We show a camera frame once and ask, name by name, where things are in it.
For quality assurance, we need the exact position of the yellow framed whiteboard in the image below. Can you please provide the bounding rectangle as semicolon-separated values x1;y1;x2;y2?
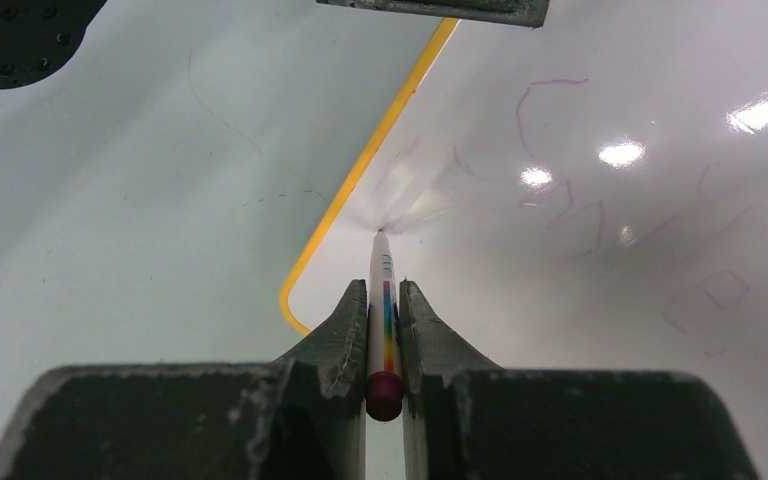
280;1;768;479

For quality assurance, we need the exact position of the white marker pen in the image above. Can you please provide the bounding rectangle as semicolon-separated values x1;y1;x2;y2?
365;231;405;422

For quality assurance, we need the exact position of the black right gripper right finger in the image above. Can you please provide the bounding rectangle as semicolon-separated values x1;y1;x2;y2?
400;280;758;479

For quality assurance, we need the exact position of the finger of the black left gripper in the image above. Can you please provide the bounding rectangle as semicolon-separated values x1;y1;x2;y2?
317;0;550;28

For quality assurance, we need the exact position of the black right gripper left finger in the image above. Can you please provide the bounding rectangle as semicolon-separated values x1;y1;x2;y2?
0;280;367;479

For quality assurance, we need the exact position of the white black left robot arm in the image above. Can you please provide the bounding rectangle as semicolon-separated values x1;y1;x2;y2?
0;0;550;90

